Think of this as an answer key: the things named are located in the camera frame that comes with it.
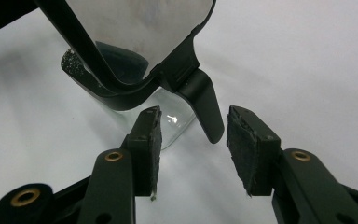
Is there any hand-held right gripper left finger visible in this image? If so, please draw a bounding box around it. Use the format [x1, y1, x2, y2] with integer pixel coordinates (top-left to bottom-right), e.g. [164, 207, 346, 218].
[76, 105, 163, 224]

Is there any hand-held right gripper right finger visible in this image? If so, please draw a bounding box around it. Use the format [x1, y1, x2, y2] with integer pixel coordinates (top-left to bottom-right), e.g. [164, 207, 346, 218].
[226, 105, 358, 224]

